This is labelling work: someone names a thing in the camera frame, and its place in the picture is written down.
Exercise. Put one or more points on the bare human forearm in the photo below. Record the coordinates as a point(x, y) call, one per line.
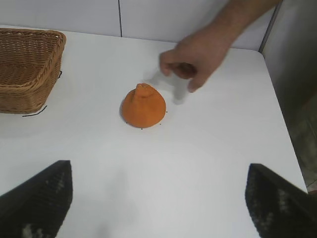
point(242, 17)

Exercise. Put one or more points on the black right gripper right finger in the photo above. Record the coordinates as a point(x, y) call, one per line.
point(280, 208)

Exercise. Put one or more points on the orange fruit with knob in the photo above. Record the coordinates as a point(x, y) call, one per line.
point(143, 109)

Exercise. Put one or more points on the bare human hand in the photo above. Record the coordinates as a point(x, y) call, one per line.
point(203, 54)

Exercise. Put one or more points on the brown wicker basket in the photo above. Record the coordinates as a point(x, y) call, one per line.
point(24, 72)

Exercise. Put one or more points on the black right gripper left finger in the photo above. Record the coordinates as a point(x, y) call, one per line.
point(37, 203)

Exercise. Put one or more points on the grey metal frame post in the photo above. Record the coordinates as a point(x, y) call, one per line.
point(270, 27)

